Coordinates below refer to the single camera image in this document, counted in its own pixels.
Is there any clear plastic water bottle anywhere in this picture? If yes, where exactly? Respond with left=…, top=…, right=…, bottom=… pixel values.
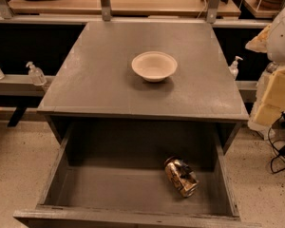
left=266, top=62, right=278, bottom=73

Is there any white paper bowl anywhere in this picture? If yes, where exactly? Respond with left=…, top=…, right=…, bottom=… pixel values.
left=131, top=51, right=178, bottom=83

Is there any wooden desk in background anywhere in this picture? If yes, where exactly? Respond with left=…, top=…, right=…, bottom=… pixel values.
left=8, top=0, right=241, bottom=17

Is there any clear pump sanitizer bottle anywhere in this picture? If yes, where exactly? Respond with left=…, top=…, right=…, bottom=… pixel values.
left=229, top=56, right=242, bottom=79
left=26, top=62, right=47, bottom=86

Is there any grey open top drawer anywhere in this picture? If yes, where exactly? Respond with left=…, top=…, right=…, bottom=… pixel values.
left=13, top=120, right=260, bottom=228

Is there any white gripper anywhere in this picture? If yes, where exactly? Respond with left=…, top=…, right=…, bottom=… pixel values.
left=245, top=8, right=285, bottom=127

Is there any clear pump sanitizer bottle left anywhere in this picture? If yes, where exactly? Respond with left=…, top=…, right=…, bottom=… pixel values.
left=26, top=62, right=47, bottom=86

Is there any grey wooden cabinet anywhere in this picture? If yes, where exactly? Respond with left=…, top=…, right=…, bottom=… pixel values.
left=37, top=20, right=250, bottom=155

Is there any clear pump sanitizer bottle right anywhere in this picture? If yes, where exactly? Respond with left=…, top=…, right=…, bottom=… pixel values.
left=229, top=56, right=242, bottom=79

